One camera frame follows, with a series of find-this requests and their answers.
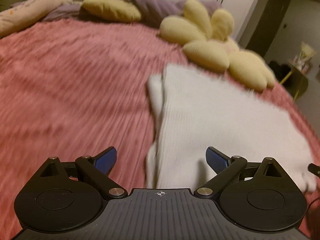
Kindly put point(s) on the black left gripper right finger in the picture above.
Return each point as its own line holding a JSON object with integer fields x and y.
{"x": 217, "y": 160}

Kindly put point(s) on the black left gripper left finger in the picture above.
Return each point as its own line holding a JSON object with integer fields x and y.
{"x": 105, "y": 161}

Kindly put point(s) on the white knit sweater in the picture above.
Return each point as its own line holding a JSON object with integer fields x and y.
{"x": 194, "y": 111}

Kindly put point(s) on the pink ribbed bed blanket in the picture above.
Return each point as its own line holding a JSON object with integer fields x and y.
{"x": 71, "y": 88}

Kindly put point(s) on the small round side table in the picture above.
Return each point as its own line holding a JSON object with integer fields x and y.
{"x": 300, "y": 81}

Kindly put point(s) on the cream paper gift bag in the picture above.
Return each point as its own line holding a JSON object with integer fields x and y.
{"x": 303, "y": 59}

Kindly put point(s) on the yellow flower plush pillow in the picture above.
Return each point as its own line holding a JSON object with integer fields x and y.
{"x": 206, "y": 41}

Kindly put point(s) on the yellow oval cushion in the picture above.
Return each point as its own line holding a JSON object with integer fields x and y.
{"x": 113, "y": 10}

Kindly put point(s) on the purple duvet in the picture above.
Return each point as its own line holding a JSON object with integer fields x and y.
{"x": 153, "y": 11}

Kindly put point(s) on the cream long plush pillow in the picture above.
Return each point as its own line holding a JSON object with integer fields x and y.
{"x": 28, "y": 13}

